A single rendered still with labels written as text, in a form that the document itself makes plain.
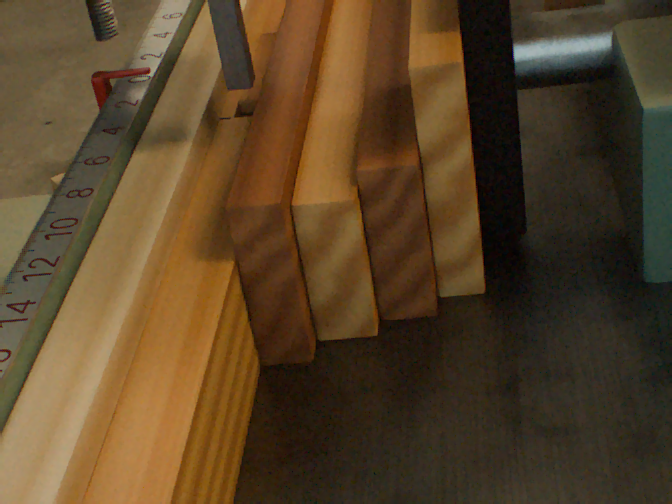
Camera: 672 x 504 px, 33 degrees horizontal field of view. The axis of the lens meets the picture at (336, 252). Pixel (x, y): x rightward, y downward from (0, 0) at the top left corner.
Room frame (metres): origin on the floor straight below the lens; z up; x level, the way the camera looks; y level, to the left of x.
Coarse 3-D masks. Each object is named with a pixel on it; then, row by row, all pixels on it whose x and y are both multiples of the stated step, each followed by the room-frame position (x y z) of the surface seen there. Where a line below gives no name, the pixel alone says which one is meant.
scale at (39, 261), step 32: (192, 0) 0.45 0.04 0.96; (160, 32) 0.42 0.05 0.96; (128, 64) 0.39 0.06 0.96; (160, 64) 0.39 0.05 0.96; (128, 96) 0.36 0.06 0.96; (96, 128) 0.34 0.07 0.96; (128, 128) 0.34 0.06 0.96; (96, 160) 0.32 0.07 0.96; (64, 192) 0.30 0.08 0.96; (96, 192) 0.30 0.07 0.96; (64, 224) 0.28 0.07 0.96; (32, 256) 0.26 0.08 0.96; (64, 256) 0.26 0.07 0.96; (32, 288) 0.25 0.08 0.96; (0, 320) 0.24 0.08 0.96; (32, 320) 0.23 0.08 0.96; (0, 352) 0.22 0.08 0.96; (0, 384) 0.21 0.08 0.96
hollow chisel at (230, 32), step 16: (208, 0) 0.36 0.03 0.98; (224, 0) 0.36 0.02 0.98; (224, 16) 0.36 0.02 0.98; (240, 16) 0.37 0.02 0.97; (224, 32) 0.36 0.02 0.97; (240, 32) 0.36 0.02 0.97; (224, 48) 0.36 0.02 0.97; (240, 48) 0.36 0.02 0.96; (224, 64) 0.36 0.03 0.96; (240, 64) 0.36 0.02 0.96; (240, 80) 0.36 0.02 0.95
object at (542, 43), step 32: (480, 0) 0.31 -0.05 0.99; (640, 0) 0.35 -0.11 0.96; (480, 32) 0.31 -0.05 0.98; (512, 32) 0.31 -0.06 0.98; (544, 32) 0.34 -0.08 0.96; (576, 32) 0.34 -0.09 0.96; (608, 32) 0.34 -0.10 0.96; (480, 64) 0.31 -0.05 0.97; (512, 64) 0.31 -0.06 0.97; (544, 64) 0.34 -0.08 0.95; (576, 64) 0.34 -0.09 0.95; (608, 64) 0.34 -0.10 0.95; (480, 96) 0.31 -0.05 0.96; (512, 96) 0.31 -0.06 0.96; (480, 128) 0.31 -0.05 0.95; (512, 128) 0.31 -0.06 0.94; (480, 160) 0.31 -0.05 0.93; (512, 160) 0.31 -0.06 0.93; (480, 192) 0.31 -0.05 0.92; (512, 192) 0.31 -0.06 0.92; (480, 224) 0.31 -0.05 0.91; (512, 224) 0.31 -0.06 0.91
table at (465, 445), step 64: (512, 0) 0.53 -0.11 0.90; (576, 128) 0.39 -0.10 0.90; (576, 192) 0.34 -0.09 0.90; (512, 256) 0.31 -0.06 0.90; (576, 256) 0.30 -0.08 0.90; (448, 320) 0.28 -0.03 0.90; (512, 320) 0.27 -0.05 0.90; (576, 320) 0.27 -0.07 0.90; (640, 320) 0.26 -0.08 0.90; (320, 384) 0.26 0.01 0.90; (384, 384) 0.25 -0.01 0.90; (448, 384) 0.25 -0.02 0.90; (512, 384) 0.24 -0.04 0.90; (576, 384) 0.24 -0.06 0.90; (640, 384) 0.23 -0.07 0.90; (256, 448) 0.24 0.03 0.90; (320, 448) 0.23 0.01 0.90; (384, 448) 0.23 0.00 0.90; (448, 448) 0.22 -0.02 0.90; (512, 448) 0.22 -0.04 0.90; (576, 448) 0.21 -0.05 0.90; (640, 448) 0.21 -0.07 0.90
